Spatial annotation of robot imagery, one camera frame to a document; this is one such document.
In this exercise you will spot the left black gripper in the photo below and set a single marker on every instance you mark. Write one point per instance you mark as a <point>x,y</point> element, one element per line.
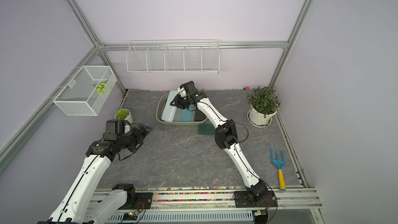
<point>140,136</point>

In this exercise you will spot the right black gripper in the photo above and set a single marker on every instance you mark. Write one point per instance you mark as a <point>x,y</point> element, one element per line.
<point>178,101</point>

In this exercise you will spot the teal ribbed pencil case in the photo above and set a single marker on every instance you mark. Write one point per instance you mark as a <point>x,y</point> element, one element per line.
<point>187,116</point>

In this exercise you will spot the pale blue pencil case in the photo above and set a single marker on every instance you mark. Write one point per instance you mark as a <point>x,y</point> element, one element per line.
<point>169,111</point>

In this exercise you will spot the beige plastic storage box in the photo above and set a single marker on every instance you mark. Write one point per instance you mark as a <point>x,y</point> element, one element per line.
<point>176,121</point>

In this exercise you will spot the dark green pencil case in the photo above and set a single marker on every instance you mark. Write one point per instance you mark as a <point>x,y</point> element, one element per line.
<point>206,129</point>

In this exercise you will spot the dark grey pencil case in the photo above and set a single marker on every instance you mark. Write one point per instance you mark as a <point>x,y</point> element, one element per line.
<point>199,116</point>

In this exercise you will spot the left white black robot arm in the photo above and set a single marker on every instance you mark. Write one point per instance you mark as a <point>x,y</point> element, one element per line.
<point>73,208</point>

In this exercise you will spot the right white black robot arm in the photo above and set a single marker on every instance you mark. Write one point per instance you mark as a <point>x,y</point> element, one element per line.
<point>226,139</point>

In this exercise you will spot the small potted green plant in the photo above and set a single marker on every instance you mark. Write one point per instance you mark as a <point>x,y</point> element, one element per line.
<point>124,115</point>

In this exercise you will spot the green leaf toy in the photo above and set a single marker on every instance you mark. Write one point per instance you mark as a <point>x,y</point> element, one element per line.
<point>102,88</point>

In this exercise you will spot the large potted green plant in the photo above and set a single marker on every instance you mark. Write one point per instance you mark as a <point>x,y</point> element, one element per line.
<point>264,104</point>

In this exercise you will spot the blue yellow garden fork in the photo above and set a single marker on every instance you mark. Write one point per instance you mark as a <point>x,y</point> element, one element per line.
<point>278,159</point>

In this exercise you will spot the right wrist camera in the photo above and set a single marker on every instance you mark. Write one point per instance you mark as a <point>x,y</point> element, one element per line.
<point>188,89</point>

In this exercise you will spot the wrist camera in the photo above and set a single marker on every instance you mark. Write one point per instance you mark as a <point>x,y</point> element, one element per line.
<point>115,126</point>
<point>188,89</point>

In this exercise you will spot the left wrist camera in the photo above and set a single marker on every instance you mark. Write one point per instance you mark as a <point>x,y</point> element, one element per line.
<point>115,126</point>

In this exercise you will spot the white wire wall shelf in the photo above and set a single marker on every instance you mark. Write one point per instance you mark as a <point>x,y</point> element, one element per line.
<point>173,56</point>

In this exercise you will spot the white mesh wall basket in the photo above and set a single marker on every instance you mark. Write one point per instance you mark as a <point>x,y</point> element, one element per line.
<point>79,97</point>

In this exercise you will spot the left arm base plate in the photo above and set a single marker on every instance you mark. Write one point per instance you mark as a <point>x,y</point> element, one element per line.
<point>144,199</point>

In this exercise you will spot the aluminium front rail frame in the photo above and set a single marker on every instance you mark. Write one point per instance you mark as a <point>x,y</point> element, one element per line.
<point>202,199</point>

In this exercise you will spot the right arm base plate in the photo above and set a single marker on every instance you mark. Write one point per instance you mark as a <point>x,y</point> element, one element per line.
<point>244,199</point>

